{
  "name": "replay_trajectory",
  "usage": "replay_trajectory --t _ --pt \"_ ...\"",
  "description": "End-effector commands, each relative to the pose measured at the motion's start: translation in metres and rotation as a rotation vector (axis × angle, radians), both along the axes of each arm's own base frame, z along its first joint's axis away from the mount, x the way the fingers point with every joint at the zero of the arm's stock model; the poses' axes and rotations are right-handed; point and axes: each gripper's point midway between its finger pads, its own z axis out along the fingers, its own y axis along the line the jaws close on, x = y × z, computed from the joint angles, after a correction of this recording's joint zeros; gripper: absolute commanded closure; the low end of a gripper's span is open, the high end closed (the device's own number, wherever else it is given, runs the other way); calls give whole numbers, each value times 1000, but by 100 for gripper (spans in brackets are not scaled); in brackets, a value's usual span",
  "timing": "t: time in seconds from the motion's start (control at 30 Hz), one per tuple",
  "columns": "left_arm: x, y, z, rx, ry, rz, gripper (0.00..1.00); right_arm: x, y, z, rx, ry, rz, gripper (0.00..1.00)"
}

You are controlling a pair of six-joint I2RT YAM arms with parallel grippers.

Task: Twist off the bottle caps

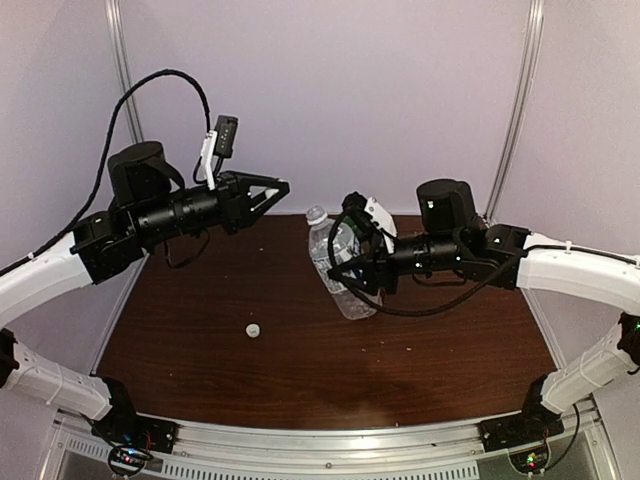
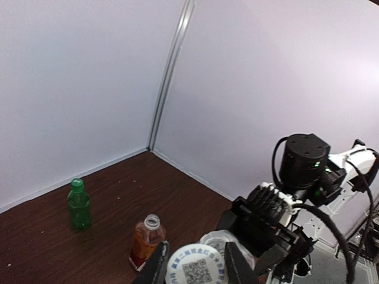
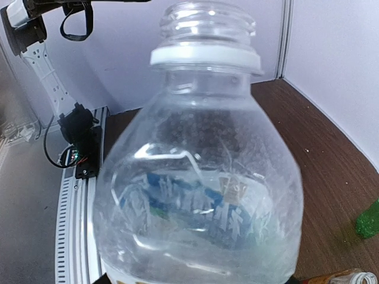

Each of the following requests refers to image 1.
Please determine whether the left aluminium frame post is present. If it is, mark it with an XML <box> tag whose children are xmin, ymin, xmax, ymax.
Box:
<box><xmin>104</xmin><ymin>0</ymin><xmax>144</xmax><ymax>143</ymax></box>

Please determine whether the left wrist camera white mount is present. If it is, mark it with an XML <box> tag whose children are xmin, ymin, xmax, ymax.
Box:
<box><xmin>194</xmin><ymin>115</ymin><xmax>239</xmax><ymax>190</ymax></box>

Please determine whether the right aluminium frame post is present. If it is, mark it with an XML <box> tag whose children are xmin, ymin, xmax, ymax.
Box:
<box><xmin>484</xmin><ymin>0</ymin><xmax>545</xmax><ymax>224</ymax></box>

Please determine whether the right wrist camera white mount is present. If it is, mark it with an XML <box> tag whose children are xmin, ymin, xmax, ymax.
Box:
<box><xmin>342</xmin><ymin>192</ymin><xmax>398</xmax><ymax>254</ymax></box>

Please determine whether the aluminium frame post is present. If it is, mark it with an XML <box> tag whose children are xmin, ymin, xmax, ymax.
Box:
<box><xmin>104</xmin><ymin>0</ymin><xmax>144</xmax><ymax>143</ymax></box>
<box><xmin>484</xmin><ymin>0</ymin><xmax>545</xmax><ymax>224</ymax></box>

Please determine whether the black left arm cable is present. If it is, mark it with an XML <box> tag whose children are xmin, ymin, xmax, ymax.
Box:
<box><xmin>0</xmin><ymin>69</ymin><xmax>211</xmax><ymax>276</ymax></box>

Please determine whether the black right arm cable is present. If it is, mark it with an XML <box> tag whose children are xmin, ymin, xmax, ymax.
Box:
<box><xmin>327</xmin><ymin>214</ymin><xmax>521</xmax><ymax>317</ymax></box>

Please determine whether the clear water bottle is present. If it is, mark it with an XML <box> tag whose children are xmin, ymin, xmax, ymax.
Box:
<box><xmin>305</xmin><ymin>203</ymin><xmax>379</xmax><ymax>321</ymax></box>

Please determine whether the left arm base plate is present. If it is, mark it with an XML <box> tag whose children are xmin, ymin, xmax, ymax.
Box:
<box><xmin>90</xmin><ymin>412</ymin><xmax>178</xmax><ymax>454</ymax></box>

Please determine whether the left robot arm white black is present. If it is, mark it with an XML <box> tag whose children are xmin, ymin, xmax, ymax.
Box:
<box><xmin>1</xmin><ymin>141</ymin><xmax>290</xmax><ymax>444</ymax></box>

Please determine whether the green plastic bottle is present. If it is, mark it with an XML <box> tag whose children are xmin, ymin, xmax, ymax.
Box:
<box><xmin>348</xmin><ymin>213</ymin><xmax>368</xmax><ymax>237</ymax></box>

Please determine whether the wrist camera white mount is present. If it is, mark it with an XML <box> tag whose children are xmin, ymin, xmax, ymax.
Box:
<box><xmin>342</xmin><ymin>192</ymin><xmax>398</xmax><ymax>254</ymax></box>
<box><xmin>194</xmin><ymin>115</ymin><xmax>239</xmax><ymax>190</ymax></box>

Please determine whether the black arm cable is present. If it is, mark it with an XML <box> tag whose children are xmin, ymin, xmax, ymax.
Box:
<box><xmin>0</xmin><ymin>69</ymin><xmax>211</xmax><ymax>276</ymax></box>
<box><xmin>327</xmin><ymin>214</ymin><xmax>521</xmax><ymax>317</ymax></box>

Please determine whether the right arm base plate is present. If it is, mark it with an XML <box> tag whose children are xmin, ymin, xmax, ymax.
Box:
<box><xmin>478</xmin><ymin>408</ymin><xmax>564</xmax><ymax>452</ymax></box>

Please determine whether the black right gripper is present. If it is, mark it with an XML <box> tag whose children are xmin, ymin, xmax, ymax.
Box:
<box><xmin>327</xmin><ymin>230</ymin><xmax>464</xmax><ymax>296</ymax></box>

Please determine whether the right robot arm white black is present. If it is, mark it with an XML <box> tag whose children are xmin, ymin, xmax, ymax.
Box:
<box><xmin>328</xmin><ymin>179</ymin><xmax>639</xmax><ymax>442</ymax></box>

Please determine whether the front aluminium rail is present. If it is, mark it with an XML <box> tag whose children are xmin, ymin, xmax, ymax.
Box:
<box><xmin>36</xmin><ymin>399</ymin><xmax>622</xmax><ymax>479</ymax></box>

